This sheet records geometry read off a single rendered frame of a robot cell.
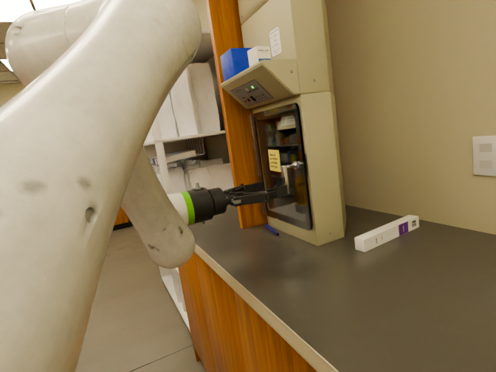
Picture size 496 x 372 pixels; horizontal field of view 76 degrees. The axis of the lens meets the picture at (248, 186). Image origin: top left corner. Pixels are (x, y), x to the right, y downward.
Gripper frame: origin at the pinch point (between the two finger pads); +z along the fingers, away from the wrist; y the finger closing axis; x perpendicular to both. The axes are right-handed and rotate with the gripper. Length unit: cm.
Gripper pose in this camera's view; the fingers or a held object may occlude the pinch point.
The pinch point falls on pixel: (271, 188)
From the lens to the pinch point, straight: 97.0
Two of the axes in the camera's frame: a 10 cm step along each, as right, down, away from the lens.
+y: -4.3, -0.9, 9.0
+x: 1.4, 9.8, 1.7
